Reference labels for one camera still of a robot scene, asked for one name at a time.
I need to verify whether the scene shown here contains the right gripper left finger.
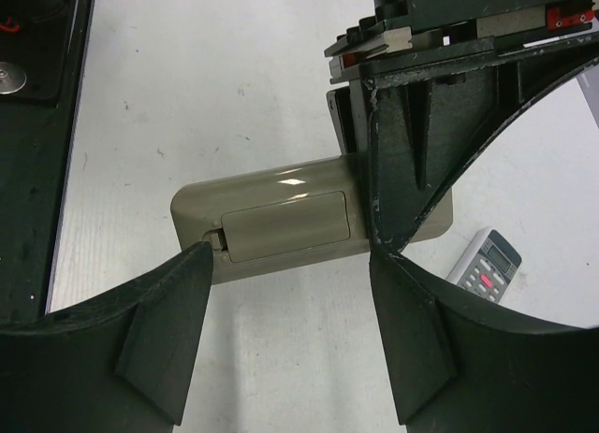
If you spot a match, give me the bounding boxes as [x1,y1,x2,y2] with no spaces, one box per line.
[1,241,213,432]

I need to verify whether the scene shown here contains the grey white remote control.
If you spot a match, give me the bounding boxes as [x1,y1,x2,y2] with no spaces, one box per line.
[446,227,522,304]

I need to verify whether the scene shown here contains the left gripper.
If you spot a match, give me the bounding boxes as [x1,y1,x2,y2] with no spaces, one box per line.
[325,0,598,253]

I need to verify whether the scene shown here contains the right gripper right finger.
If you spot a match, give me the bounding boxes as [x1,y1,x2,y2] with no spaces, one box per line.
[370,250,598,432]

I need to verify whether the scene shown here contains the beige remote control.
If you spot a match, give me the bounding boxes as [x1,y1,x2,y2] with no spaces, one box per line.
[169,154,454,274]

